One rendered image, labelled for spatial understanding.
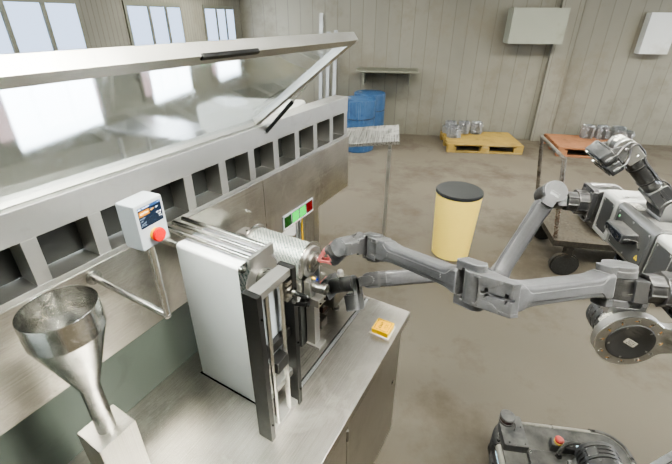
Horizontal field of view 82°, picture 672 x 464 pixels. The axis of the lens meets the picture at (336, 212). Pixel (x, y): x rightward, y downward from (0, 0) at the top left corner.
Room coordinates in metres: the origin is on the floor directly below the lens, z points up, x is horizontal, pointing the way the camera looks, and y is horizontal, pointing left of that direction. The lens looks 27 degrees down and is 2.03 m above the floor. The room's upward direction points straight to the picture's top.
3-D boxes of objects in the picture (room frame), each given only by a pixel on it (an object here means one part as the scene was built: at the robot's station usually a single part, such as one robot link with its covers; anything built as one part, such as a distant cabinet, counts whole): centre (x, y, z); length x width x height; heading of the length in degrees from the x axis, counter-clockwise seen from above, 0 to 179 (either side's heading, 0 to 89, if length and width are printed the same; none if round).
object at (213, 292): (0.94, 0.39, 1.17); 0.34 x 0.05 x 0.54; 61
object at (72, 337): (0.58, 0.54, 1.50); 0.14 x 0.14 x 0.06
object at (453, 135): (6.59, -2.49, 0.18); 1.26 x 0.90 x 0.35; 82
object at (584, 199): (1.24, -0.86, 1.45); 0.09 x 0.08 x 0.12; 172
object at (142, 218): (0.69, 0.38, 1.66); 0.07 x 0.07 x 0.10; 66
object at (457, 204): (3.17, -1.10, 0.33); 0.41 x 0.41 x 0.65
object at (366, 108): (6.72, -0.47, 0.42); 1.19 x 0.70 x 0.84; 172
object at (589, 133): (6.34, -4.28, 0.19); 1.29 x 0.90 x 0.37; 82
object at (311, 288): (1.10, 0.07, 1.05); 0.06 x 0.05 x 0.31; 61
